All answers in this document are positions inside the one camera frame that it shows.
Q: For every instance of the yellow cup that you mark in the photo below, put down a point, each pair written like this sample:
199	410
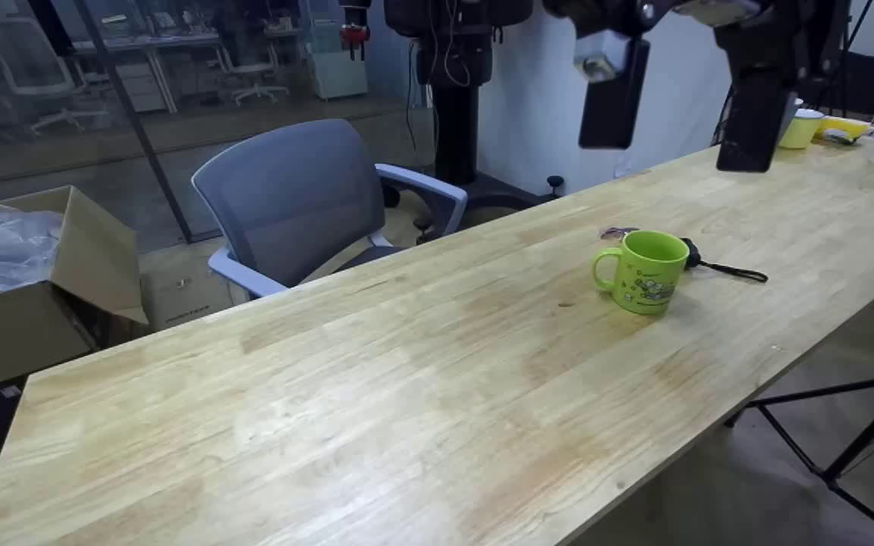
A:
801	129

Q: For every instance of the black partition frame post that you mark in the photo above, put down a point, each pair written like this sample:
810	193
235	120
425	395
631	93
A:
123	115

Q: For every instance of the black spoon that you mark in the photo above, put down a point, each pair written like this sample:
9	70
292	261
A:
719	268

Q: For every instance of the red hanging object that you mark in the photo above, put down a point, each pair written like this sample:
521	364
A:
354	30

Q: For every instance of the flat cardboard box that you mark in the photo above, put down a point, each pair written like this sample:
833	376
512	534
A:
189	284

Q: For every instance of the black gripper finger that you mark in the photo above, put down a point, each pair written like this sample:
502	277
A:
757	122
614	106

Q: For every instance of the grey office chair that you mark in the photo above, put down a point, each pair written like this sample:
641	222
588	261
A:
288	199

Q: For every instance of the white cabinet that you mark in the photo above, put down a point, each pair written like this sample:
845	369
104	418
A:
336	49

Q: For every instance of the clear plastic wrap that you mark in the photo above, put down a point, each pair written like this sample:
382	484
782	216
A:
0	242

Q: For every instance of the black tripod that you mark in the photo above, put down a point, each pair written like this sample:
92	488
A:
864	444

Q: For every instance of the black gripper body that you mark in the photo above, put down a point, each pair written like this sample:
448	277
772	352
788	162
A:
791	30

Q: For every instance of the black panel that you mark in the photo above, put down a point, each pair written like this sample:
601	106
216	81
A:
867	81

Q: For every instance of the small reddish brown item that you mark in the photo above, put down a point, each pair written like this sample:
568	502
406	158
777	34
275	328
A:
614	235

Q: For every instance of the green mug with print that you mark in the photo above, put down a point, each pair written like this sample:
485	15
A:
652	273

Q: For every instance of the white swivel chair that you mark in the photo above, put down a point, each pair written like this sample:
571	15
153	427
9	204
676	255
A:
254	78

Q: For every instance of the open cardboard box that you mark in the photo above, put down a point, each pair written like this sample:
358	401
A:
92	260

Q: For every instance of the black pillar stand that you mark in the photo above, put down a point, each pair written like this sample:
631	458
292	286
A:
454	111

